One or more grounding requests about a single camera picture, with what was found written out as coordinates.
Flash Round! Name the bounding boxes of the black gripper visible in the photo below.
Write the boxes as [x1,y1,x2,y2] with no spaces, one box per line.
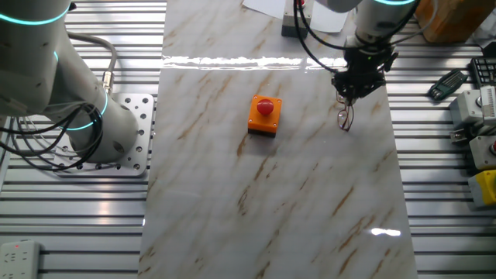
[332,46,399,106]

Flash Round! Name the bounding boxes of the dark red frame glasses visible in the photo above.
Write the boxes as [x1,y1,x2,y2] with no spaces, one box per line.
[335,91,356,133]

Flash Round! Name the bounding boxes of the orange box red button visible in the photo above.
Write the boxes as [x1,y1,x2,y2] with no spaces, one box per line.
[246,94,283,139]

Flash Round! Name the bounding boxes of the grey box red button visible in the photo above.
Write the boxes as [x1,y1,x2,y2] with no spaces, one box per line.
[281,0,314,39]
[468,134,496,171]

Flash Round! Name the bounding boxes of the marble pattern table mat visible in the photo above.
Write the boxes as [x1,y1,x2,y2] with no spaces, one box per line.
[137,0,419,279]

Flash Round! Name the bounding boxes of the brown cardboard box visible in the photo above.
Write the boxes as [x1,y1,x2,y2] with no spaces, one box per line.
[416,0,496,43]

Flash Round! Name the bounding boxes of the black keyboard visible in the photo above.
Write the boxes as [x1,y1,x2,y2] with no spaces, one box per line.
[470,56,496,88]

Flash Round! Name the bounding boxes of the clear plastic bag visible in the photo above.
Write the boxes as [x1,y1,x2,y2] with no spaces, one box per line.
[473,17,496,50]

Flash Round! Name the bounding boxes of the yellow box green button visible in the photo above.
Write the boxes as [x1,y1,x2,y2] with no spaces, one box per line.
[467,169,496,208]

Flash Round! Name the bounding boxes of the white power strip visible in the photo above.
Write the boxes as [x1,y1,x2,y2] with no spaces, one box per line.
[0,239,42,279]

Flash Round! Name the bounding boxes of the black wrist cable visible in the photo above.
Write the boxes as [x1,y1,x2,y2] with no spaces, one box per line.
[293,0,439,74]

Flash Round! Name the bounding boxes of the light grey switch box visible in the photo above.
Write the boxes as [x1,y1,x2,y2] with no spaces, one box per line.
[448,89,485,127]

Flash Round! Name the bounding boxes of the silver finned camera device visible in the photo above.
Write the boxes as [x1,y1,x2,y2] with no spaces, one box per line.
[479,84,496,127]

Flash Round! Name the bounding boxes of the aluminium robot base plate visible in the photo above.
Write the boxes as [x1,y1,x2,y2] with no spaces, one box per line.
[52,92,156,178]

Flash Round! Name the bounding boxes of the grey cable metal connector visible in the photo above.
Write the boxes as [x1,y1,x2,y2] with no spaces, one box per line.
[67,33,119,96]

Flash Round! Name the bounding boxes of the black cable bundle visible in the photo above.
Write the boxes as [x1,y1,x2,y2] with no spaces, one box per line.
[0,102,105,171]

